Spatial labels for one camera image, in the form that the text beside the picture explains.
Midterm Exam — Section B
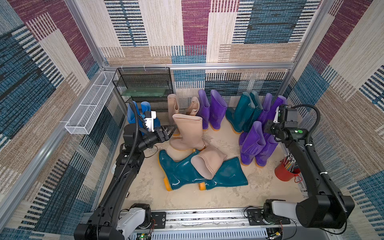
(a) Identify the blue boot from pile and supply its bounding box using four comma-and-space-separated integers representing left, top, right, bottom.
141, 102, 161, 132

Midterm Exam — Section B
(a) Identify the teal boot standing back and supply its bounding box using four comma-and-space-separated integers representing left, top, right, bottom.
243, 91, 263, 132

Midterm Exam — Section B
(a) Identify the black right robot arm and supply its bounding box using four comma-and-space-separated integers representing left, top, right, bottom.
263, 105, 355, 232

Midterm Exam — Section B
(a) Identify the teal boot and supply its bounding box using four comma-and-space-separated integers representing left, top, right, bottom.
243, 91, 263, 132
226, 92, 256, 134
198, 157, 249, 191
158, 150, 206, 191

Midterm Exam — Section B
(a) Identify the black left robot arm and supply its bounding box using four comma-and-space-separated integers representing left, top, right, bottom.
74, 102, 177, 240

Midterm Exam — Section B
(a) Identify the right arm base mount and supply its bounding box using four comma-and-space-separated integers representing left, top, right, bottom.
243, 199, 291, 226

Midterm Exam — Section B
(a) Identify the beige boot front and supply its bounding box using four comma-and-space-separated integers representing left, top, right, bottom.
170, 114, 207, 151

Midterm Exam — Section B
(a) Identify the beige boot lying in pile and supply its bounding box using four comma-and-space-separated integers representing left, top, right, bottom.
191, 146, 228, 180

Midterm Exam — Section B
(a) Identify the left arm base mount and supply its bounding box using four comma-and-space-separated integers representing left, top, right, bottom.
130, 203, 167, 230

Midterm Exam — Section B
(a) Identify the green pad on shelf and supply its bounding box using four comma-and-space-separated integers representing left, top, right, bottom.
122, 87, 168, 97

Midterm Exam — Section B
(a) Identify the black wire shelf rack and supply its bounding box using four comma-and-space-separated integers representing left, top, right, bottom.
113, 67, 174, 113

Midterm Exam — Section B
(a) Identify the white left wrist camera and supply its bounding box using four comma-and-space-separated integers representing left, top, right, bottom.
144, 111, 157, 132

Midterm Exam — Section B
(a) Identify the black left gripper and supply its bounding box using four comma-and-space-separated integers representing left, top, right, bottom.
137, 125, 177, 153

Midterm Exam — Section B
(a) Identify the white wire mesh basket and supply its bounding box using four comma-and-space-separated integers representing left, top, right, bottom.
65, 71, 115, 135

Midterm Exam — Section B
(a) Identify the beige boot back left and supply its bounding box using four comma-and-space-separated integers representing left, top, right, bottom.
167, 94, 179, 125

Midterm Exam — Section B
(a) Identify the red pencil bucket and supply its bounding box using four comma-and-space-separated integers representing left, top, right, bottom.
275, 161, 303, 183

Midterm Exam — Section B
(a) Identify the beige boot back right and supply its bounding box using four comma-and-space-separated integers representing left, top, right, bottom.
186, 97, 200, 116

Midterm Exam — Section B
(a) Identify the beige boot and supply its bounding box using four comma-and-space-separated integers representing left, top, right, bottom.
191, 146, 228, 180
167, 94, 179, 125
186, 97, 200, 116
170, 114, 207, 151

